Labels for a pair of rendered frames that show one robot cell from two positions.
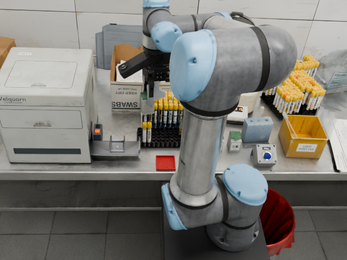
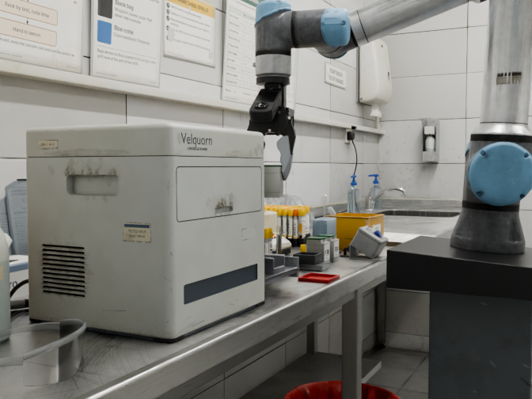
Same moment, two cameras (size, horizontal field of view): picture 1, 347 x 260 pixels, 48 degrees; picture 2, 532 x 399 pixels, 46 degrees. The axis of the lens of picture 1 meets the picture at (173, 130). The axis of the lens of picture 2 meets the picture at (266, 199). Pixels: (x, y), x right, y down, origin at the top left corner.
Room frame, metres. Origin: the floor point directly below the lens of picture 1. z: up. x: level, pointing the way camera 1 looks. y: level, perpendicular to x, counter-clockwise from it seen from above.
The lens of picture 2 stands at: (0.35, 1.18, 1.11)
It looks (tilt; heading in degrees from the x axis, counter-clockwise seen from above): 3 degrees down; 303
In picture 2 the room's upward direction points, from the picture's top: straight up
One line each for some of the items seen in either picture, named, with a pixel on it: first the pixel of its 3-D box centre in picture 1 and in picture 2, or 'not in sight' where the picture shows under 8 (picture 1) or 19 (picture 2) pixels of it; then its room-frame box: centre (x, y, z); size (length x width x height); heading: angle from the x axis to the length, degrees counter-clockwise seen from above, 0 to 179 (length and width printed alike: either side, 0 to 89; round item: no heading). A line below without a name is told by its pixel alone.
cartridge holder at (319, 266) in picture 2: not in sight; (307, 260); (1.06, -0.10, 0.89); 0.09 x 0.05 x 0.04; 8
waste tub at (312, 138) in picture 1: (301, 136); (355, 231); (1.12, -0.48, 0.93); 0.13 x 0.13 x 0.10; 4
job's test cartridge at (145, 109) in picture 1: (146, 102); (271, 181); (1.04, 0.10, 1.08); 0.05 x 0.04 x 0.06; 19
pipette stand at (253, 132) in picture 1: (256, 130); (324, 237); (1.13, -0.31, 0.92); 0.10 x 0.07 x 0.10; 103
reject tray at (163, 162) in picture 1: (165, 162); (319, 278); (0.97, 0.02, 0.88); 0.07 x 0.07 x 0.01; 6
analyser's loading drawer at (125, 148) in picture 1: (111, 146); (260, 270); (0.99, 0.21, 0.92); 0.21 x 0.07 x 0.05; 96
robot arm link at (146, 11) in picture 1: (156, 14); (275, 30); (1.04, 0.08, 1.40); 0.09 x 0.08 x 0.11; 18
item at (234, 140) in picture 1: (234, 141); (327, 248); (1.08, -0.23, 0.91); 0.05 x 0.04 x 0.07; 6
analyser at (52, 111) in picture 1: (55, 105); (157, 221); (1.06, 0.42, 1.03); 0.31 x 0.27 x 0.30; 96
